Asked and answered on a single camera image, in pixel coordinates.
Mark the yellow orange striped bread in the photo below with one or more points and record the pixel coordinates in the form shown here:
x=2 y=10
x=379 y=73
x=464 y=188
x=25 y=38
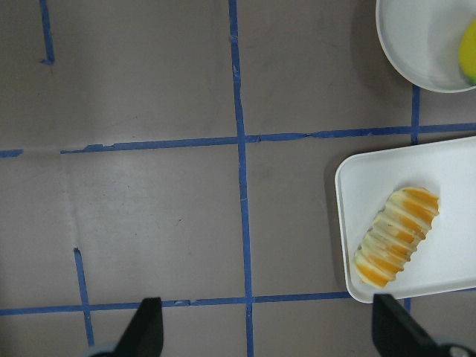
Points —
x=395 y=234

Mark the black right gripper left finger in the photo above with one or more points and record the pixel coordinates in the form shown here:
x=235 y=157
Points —
x=144 y=335

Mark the white bowl with lemon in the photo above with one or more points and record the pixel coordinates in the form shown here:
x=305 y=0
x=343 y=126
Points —
x=421 y=40

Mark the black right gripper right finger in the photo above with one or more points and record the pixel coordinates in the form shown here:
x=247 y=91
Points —
x=396 y=333

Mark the white rectangular tray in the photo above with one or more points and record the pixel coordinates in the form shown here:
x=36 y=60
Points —
x=445 y=260

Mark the yellow lemon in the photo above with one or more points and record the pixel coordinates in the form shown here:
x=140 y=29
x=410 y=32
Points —
x=466 y=53

